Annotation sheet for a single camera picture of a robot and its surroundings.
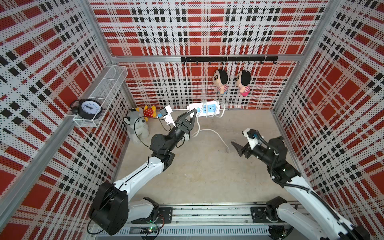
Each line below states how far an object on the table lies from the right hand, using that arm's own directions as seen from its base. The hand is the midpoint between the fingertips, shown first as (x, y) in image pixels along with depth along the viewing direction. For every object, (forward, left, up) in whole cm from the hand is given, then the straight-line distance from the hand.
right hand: (239, 137), depth 74 cm
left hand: (+2, +20, +17) cm, 26 cm away
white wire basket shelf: (+22, +72, +11) cm, 76 cm away
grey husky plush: (+17, +61, -14) cm, 64 cm away
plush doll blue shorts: (+38, +7, +9) cm, 40 cm away
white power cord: (-3, +20, +10) cm, 23 cm away
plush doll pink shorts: (+40, -8, +6) cm, 41 cm away
